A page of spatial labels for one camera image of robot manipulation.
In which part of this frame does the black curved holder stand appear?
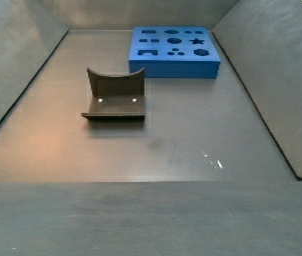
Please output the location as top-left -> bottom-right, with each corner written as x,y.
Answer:
82,69 -> 146,120

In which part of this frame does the blue shape sorter block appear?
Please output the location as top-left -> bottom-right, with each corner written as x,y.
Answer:
128,26 -> 221,79

